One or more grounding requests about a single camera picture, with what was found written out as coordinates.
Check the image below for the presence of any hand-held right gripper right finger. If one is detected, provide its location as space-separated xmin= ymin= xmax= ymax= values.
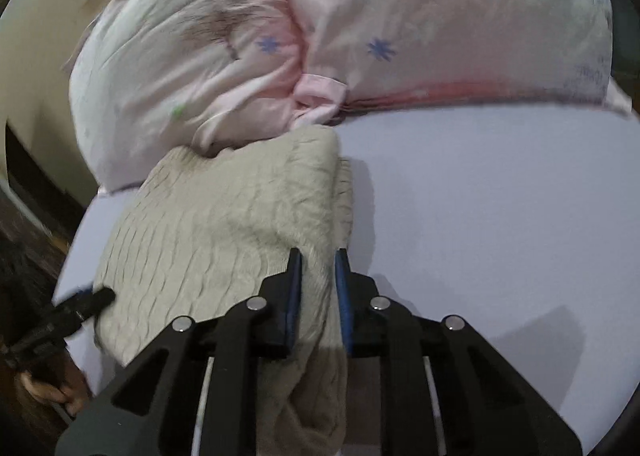
xmin=334 ymin=248 xmax=584 ymax=456

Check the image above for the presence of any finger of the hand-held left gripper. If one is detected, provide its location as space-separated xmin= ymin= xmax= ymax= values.
xmin=54 ymin=287 xmax=117 ymax=323

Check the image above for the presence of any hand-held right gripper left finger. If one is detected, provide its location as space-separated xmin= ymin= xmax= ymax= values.
xmin=54 ymin=248 xmax=304 ymax=456

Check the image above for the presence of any beige knit sweater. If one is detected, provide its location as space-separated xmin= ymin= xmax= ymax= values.
xmin=93 ymin=126 xmax=355 ymax=456

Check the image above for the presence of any person's left hand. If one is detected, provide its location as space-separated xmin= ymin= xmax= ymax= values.
xmin=19 ymin=356 xmax=93 ymax=418

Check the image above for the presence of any white bed sheet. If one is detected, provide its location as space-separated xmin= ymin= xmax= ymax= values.
xmin=52 ymin=103 xmax=640 ymax=456

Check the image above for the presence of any pink printed blanket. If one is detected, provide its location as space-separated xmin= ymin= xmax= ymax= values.
xmin=67 ymin=0 xmax=633 ymax=193

